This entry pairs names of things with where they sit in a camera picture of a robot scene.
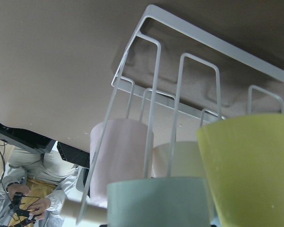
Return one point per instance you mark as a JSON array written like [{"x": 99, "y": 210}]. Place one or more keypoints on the cream white cup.
[{"x": 186, "y": 162}]

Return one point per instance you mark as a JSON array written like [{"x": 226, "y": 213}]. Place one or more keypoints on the yellow cup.
[{"x": 244, "y": 162}]

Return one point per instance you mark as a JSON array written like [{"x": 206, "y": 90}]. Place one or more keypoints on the person in grey jacket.
[{"x": 45, "y": 180}]

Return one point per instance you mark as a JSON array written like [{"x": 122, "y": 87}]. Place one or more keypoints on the green cup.
[{"x": 158, "y": 202}]

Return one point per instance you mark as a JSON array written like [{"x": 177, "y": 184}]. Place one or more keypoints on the pink cup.
[{"x": 120, "y": 157}]

